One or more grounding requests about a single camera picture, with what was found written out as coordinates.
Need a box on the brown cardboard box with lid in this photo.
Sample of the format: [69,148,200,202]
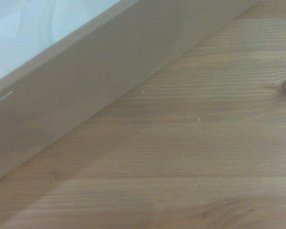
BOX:
[0,0,263,185]

